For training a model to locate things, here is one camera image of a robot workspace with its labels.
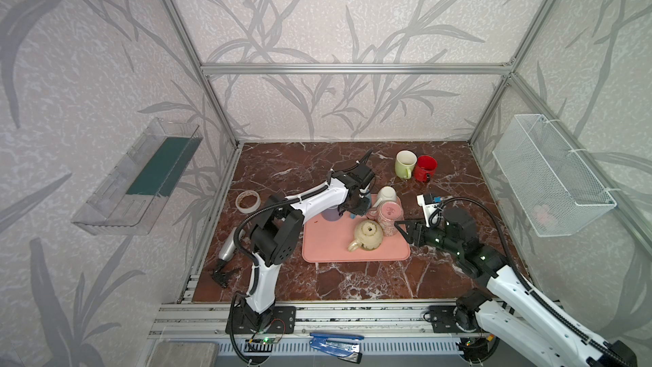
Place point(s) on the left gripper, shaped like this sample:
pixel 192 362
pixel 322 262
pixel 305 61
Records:
pixel 360 200

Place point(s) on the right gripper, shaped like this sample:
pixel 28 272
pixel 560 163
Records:
pixel 415 232

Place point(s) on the light green mug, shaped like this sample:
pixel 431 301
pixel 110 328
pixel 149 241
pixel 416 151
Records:
pixel 405 163

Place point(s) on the red mug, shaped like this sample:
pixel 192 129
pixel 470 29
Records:
pixel 424 169

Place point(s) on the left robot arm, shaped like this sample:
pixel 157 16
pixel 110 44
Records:
pixel 269 235

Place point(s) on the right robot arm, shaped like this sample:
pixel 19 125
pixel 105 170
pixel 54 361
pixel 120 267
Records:
pixel 505 304

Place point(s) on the pink patterned mug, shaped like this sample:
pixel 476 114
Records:
pixel 386 214

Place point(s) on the white mug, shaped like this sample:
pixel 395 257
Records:
pixel 385 194

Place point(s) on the purple mug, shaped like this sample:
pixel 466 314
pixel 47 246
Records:
pixel 332 214

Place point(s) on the tape roll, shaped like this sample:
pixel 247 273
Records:
pixel 248 202

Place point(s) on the blue stapler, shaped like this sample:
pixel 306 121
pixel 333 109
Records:
pixel 344 347

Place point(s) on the silver metal cylinder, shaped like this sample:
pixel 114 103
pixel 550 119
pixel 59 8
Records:
pixel 228 249

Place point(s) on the black clip on table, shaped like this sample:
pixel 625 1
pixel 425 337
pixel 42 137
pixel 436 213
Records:
pixel 222 276

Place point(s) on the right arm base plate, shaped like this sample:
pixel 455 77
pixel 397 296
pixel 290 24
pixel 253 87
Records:
pixel 442 319

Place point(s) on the white wire basket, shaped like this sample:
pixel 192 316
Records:
pixel 557 190

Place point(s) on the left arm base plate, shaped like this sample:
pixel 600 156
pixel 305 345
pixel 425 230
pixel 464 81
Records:
pixel 276 320

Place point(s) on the clear plastic wall bin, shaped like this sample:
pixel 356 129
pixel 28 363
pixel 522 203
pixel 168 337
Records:
pixel 134 194

